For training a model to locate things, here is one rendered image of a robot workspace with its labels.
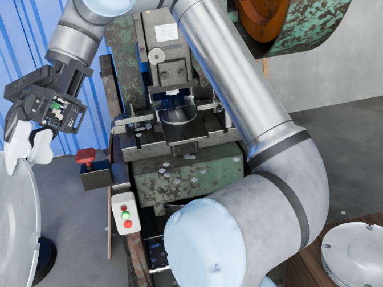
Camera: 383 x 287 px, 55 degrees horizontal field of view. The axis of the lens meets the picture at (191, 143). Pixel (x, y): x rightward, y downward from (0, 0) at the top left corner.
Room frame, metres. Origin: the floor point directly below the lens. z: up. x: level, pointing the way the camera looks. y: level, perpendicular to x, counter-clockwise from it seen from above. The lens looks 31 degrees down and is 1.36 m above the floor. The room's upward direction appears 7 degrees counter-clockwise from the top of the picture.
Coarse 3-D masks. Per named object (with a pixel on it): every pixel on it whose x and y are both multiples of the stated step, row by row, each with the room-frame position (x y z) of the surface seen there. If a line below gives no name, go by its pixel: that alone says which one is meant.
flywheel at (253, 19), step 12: (240, 0) 1.51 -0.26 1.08; (252, 0) 1.46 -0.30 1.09; (264, 0) 1.34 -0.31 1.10; (276, 0) 1.23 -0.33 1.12; (288, 0) 1.06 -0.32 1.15; (240, 12) 1.50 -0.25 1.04; (252, 12) 1.42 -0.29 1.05; (264, 12) 1.33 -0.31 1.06; (276, 12) 1.14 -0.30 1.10; (252, 24) 1.36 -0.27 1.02; (264, 24) 1.24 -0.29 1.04; (276, 24) 1.14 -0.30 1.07; (252, 36) 1.36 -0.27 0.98; (264, 36) 1.24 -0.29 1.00; (276, 36) 1.15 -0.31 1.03
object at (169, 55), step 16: (144, 16) 1.20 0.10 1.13; (160, 16) 1.21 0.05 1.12; (144, 32) 1.20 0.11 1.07; (160, 32) 1.20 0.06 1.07; (176, 32) 1.21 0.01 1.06; (160, 48) 1.20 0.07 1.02; (176, 48) 1.21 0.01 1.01; (160, 64) 1.17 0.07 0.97; (176, 64) 1.18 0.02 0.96; (192, 64) 1.22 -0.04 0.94; (160, 80) 1.17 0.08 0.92; (176, 80) 1.18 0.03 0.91
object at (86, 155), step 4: (88, 148) 1.05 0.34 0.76; (92, 148) 1.05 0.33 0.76; (80, 152) 1.03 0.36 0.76; (84, 152) 1.03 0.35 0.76; (88, 152) 1.02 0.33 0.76; (92, 152) 1.02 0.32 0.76; (76, 156) 1.01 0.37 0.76; (80, 156) 1.00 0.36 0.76; (84, 156) 1.00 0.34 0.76; (88, 156) 1.00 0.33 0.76; (92, 156) 1.00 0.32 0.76; (76, 160) 0.99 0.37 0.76; (80, 160) 0.98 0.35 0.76; (84, 160) 0.98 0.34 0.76; (88, 160) 0.98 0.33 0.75; (92, 160) 0.99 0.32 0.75; (88, 164) 1.01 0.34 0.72
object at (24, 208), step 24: (0, 168) 0.56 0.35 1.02; (24, 168) 0.51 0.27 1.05; (0, 192) 0.53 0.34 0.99; (24, 192) 0.48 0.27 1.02; (0, 216) 0.48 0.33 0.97; (24, 216) 0.45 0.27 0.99; (0, 240) 0.45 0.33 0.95; (24, 240) 0.42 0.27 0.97; (0, 264) 0.42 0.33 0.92; (24, 264) 0.39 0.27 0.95
